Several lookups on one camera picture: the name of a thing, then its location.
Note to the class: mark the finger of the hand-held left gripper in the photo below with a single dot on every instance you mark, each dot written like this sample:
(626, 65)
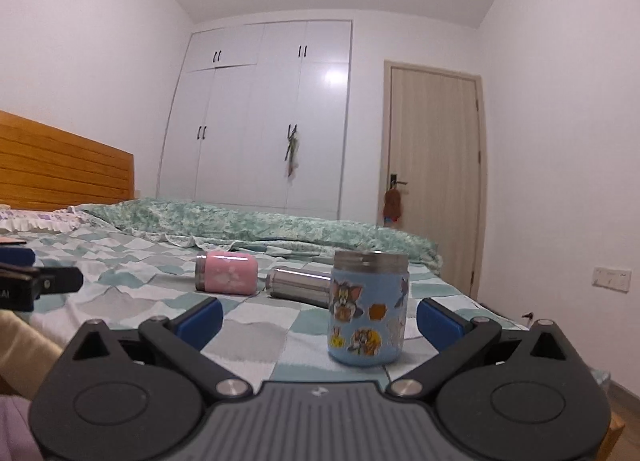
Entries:
(59, 279)

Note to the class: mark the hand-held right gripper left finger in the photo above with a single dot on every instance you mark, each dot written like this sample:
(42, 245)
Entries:
(201, 318)

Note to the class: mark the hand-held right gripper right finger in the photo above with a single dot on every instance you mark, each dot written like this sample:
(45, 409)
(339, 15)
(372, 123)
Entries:
(439, 323)

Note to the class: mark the pink cup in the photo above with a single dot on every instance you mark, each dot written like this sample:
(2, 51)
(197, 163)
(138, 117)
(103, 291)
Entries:
(227, 273)

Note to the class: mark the stainless steel cup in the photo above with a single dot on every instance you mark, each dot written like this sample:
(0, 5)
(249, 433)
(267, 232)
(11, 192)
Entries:
(300, 286)

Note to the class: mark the person's left forearm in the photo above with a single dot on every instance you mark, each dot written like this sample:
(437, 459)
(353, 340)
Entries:
(27, 351)

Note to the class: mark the blue cartoon print cup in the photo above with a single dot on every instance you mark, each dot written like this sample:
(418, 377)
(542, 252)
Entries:
(367, 313)

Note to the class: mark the purple floral pillow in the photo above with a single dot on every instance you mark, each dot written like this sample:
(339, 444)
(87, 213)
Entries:
(35, 218)

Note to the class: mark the green floral blanket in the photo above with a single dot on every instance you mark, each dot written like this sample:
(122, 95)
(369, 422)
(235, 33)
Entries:
(260, 228)

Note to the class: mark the wooden headboard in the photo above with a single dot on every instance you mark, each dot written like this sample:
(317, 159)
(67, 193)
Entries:
(60, 166)

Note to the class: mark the red-brown hanging pouch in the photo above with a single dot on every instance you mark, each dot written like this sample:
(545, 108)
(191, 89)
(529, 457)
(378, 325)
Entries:
(393, 206)

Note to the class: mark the pink clothing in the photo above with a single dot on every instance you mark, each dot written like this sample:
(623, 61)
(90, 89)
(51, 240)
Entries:
(15, 428)

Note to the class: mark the light wooden door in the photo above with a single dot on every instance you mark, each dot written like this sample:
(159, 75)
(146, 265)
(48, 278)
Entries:
(432, 176)

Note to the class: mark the grey hanging tassel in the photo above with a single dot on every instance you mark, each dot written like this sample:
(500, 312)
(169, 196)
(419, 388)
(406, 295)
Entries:
(291, 151)

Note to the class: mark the white wardrobe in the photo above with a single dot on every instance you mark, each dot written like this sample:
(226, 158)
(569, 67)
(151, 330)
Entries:
(260, 116)

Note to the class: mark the white wall socket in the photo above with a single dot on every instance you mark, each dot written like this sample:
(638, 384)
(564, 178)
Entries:
(611, 278)

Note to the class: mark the wooden bed frame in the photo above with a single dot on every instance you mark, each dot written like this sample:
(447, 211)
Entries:
(607, 391)

